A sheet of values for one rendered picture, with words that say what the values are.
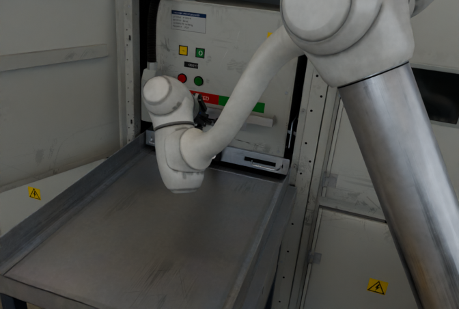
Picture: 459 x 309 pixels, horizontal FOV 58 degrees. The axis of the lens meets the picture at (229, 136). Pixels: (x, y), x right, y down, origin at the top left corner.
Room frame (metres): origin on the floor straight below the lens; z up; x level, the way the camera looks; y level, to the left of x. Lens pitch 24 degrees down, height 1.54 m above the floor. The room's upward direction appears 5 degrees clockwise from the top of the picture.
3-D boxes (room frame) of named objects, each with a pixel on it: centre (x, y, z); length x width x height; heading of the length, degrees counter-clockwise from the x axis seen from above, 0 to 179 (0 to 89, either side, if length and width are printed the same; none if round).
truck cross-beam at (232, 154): (1.35, 0.04, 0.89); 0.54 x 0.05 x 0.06; 74
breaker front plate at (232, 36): (1.33, 0.05, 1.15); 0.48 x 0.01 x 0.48; 74
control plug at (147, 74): (1.32, 0.27, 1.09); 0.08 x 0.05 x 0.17; 164
